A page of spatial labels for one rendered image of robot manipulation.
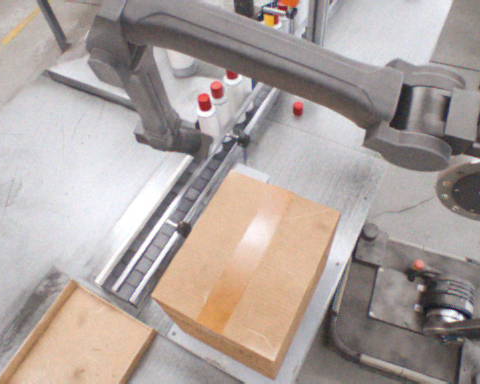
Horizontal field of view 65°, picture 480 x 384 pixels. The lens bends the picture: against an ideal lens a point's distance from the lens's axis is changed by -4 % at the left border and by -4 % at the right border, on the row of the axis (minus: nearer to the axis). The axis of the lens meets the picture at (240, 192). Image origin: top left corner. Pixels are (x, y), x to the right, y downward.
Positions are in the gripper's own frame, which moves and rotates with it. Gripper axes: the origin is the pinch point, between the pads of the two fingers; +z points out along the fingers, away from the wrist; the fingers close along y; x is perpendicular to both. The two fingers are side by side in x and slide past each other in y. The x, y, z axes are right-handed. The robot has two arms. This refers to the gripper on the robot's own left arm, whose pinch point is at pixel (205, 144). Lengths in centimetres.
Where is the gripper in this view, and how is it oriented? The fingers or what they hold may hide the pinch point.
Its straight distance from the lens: 110.2
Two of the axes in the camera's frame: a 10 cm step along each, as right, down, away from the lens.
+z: 3.2, -0.5, 9.4
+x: -3.4, 9.2, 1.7
